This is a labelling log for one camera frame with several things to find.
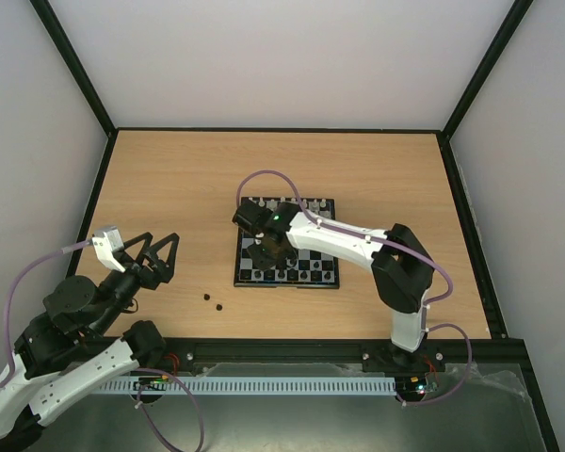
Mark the controller board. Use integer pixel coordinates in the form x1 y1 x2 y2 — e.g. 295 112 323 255
398 374 440 395
131 375 173 392

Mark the black frame post left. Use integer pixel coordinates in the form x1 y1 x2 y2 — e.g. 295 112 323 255
29 0 119 136

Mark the black frame post right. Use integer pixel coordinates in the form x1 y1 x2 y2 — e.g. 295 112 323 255
443 0 534 137

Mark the left controller board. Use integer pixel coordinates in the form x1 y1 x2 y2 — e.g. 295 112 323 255
131 375 173 392

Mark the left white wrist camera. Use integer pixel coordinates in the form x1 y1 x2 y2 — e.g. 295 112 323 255
91 225 125 273

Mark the black frame post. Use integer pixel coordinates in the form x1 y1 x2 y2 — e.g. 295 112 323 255
29 0 119 136
443 0 534 137

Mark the right controller board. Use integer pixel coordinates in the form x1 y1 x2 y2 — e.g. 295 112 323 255
398 374 440 395

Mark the grey slotted cable duct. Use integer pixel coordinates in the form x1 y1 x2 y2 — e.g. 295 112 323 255
94 376 396 396

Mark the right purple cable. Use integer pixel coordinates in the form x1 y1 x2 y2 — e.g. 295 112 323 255
235 169 475 407

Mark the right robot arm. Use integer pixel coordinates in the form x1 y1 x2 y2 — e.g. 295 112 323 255
232 200 433 369

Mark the black and grey chessboard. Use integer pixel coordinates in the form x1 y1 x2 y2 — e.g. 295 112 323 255
234 196 340 289

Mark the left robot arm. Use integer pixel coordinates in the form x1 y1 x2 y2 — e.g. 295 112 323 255
0 226 180 451

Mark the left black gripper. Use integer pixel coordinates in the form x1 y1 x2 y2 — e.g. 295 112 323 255
93 231 184 335

